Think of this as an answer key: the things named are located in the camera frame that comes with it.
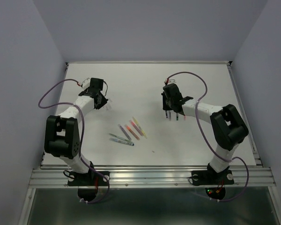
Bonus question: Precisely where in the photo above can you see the pink highlighter pen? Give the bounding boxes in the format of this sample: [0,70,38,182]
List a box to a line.
[130,120,143,136]

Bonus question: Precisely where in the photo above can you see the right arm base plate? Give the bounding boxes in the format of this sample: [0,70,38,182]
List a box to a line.
[187,169,235,201]

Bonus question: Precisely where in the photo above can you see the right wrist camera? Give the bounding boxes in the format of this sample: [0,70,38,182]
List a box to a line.
[164,79,176,85]

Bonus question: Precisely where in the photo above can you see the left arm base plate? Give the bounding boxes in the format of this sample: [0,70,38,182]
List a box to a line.
[63,170,110,204]

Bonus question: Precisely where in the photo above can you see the light purple pen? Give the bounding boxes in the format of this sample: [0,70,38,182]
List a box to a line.
[118,124,132,141]

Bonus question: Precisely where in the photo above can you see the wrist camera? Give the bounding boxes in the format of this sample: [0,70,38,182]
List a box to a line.
[164,79,176,85]
[81,78,91,90]

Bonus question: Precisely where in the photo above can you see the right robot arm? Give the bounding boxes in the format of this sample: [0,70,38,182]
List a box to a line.
[162,83,249,183]

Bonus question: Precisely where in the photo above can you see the yellow highlighter pen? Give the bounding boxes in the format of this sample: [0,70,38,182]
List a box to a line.
[133,117,147,139]

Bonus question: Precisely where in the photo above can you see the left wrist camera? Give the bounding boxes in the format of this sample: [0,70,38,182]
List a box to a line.
[81,78,91,90]

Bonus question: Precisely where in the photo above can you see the green clear pen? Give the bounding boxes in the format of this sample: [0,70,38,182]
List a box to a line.
[109,133,131,142]

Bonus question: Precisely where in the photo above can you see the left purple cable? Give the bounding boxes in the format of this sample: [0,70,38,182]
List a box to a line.
[38,79,110,204]

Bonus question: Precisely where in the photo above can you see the orange red highlighter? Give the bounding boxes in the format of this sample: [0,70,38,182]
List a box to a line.
[125,125,140,140]

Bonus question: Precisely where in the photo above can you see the aluminium rail frame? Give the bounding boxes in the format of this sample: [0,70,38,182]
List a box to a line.
[20,62,281,225]

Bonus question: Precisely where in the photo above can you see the blue clear pen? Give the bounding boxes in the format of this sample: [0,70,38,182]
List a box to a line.
[109,138,134,146]

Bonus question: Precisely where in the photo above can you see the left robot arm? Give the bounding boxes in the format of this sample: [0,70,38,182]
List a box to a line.
[44,78,108,185]

